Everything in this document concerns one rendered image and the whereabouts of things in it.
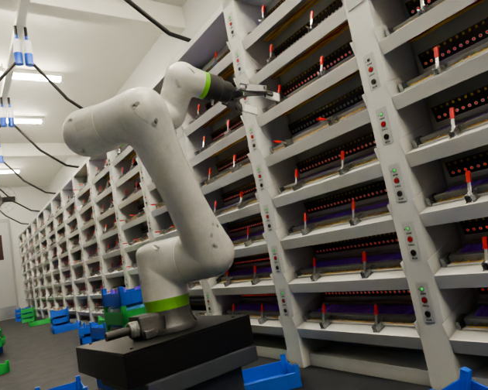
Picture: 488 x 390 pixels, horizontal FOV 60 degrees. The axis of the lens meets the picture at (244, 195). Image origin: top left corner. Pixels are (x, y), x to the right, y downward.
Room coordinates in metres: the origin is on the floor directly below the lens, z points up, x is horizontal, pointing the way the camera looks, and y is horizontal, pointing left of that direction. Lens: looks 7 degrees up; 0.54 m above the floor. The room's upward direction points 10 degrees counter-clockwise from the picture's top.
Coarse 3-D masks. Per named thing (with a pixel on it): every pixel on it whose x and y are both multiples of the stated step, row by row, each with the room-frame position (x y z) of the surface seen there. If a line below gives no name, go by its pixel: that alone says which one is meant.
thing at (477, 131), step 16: (464, 96) 1.28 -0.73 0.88; (480, 96) 1.25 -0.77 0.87; (448, 112) 1.34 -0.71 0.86; (464, 112) 1.30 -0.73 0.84; (480, 112) 1.25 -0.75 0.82; (448, 128) 1.25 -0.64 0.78; (464, 128) 1.22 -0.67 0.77; (480, 128) 1.12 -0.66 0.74; (400, 144) 1.30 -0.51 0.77; (416, 144) 1.32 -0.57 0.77; (432, 144) 1.25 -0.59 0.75; (448, 144) 1.20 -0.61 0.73; (464, 144) 1.17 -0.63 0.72; (480, 144) 1.14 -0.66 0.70; (416, 160) 1.29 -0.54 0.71; (432, 160) 1.26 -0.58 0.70
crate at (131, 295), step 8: (120, 288) 1.80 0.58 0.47; (104, 296) 1.92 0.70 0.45; (112, 296) 1.85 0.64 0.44; (120, 296) 1.80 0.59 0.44; (128, 296) 1.82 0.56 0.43; (136, 296) 1.84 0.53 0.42; (104, 304) 1.93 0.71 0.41; (112, 304) 1.86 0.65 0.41; (120, 304) 1.80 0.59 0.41; (128, 304) 1.81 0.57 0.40
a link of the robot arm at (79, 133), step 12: (84, 108) 0.98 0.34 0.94; (72, 120) 0.97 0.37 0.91; (84, 120) 0.96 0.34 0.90; (72, 132) 0.97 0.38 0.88; (84, 132) 0.96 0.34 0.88; (96, 132) 0.96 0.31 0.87; (72, 144) 0.98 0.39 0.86; (84, 144) 0.98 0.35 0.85; (96, 144) 0.98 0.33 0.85; (84, 156) 1.03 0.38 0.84
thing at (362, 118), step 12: (348, 108) 1.67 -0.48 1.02; (348, 120) 1.47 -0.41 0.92; (360, 120) 1.43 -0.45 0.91; (300, 132) 1.91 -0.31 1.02; (324, 132) 1.57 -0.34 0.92; (336, 132) 1.53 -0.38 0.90; (276, 144) 1.93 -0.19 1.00; (300, 144) 1.68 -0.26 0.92; (312, 144) 1.64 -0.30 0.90; (264, 156) 1.89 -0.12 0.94; (276, 156) 1.82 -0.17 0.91; (288, 156) 1.77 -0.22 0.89
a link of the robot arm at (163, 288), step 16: (160, 240) 1.19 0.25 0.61; (176, 240) 1.14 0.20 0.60; (144, 256) 1.15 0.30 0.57; (160, 256) 1.13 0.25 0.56; (144, 272) 1.16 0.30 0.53; (160, 272) 1.14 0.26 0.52; (176, 272) 1.13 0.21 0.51; (144, 288) 1.16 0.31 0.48; (160, 288) 1.15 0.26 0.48; (176, 288) 1.16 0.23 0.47; (144, 304) 1.18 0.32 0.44; (160, 304) 1.15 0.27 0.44; (176, 304) 1.16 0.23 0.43
